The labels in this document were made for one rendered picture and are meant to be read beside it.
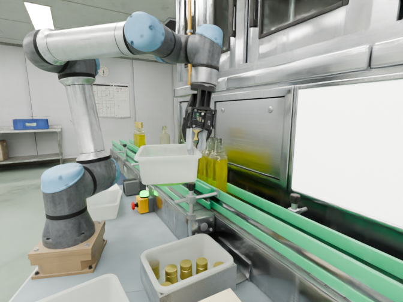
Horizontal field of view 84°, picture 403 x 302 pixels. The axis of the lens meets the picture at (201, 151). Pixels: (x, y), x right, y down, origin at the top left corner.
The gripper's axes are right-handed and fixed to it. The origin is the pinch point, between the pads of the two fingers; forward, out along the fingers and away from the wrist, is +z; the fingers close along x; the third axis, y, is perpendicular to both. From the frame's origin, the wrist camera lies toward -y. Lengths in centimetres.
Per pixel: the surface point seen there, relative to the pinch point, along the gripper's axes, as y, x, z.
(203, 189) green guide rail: -13.0, 7.9, 15.0
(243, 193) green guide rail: -5.1, 20.4, 13.1
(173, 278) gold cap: 11.3, -3.5, 32.6
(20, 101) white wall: -530, -314, 3
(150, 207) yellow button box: -41, -11, 35
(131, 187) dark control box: -66, -22, 34
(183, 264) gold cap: 9.0, -0.9, 30.2
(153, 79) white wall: -629, -26, -104
